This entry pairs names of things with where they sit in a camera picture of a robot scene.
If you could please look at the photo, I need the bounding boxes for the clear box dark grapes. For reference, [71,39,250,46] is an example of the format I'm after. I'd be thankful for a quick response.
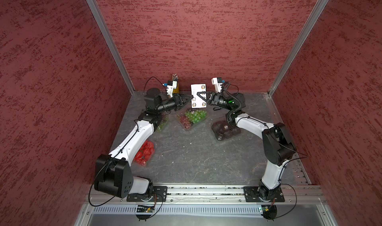
[156,118,168,132]

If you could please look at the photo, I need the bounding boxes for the circuit board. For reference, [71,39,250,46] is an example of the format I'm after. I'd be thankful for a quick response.
[135,205,156,221]
[261,205,278,221]

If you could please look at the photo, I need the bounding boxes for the pencils in bucket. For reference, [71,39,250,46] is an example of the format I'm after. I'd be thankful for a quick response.
[172,74,178,88]

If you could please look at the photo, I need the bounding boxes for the right circuit board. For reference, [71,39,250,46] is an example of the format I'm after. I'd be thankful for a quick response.
[261,205,278,221]

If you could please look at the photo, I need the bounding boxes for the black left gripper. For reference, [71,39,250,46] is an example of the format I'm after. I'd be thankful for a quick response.
[157,93,194,113]

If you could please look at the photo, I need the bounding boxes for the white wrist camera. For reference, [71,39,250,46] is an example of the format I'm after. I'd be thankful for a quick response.
[211,77,225,93]
[163,80,178,98]

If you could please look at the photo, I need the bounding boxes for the black corrugated right cable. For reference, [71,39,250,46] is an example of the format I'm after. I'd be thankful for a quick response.
[220,82,247,125]

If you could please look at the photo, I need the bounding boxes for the left circuit board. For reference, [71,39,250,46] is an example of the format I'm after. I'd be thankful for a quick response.
[135,205,156,221]

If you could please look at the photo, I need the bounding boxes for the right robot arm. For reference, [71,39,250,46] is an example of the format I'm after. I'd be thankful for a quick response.
[197,92,297,202]

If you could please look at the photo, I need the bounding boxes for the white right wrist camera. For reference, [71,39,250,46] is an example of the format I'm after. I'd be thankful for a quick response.
[211,77,225,93]

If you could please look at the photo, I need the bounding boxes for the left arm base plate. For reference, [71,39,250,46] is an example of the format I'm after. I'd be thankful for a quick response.
[126,186,168,203]

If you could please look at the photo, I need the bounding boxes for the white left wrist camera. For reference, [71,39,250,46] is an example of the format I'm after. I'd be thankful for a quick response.
[163,80,178,98]

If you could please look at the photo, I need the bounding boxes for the yellow metal pencil bucket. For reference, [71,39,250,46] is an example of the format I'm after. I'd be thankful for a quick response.
[173,85,179,94]

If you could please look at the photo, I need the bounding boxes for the clear box dark plums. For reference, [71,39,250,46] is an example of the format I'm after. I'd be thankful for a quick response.
[211,120,241,141]

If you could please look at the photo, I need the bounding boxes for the clear box strawberries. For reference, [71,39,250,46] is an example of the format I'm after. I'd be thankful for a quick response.
[134,140,155,166]

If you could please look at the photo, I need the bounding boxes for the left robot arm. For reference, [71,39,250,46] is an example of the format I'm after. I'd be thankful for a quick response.
[93,88,194,199]

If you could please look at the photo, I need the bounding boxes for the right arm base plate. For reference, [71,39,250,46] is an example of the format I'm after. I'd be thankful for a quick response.
[243,186,285,203]

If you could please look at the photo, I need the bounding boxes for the aluminium front rail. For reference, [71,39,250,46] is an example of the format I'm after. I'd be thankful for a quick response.
[86,184,326,204]

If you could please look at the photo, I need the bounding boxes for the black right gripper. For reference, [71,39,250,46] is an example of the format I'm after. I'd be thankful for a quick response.
[198,91,234,111]

